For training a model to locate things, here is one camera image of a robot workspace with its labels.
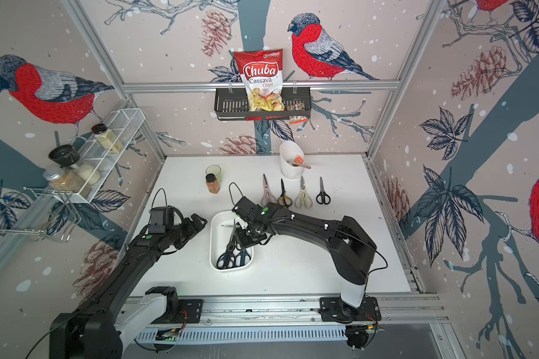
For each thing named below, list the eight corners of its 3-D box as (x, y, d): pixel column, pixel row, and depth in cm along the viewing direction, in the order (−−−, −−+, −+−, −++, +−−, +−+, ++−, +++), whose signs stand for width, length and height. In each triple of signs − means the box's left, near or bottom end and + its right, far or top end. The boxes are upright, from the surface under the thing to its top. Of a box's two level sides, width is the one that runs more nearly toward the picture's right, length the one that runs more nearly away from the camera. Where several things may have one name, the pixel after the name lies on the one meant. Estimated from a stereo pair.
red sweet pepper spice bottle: (209, 194, 108) (204, 180, 100) (211, 187, 111) (206, 173, 103) (219, 194, 108) (214, 180, 100) (220, 187, 111) (216, 173, 103)
